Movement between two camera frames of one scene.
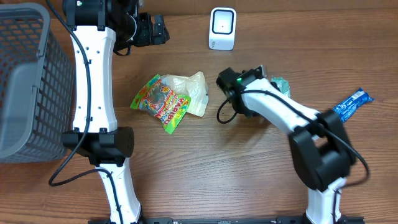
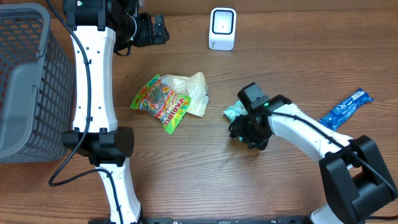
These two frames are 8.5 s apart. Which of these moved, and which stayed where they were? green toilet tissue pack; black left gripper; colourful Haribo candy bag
Moved: green toilet tissue pack
Stayed: black left gripper; colourful Haribo candy bag
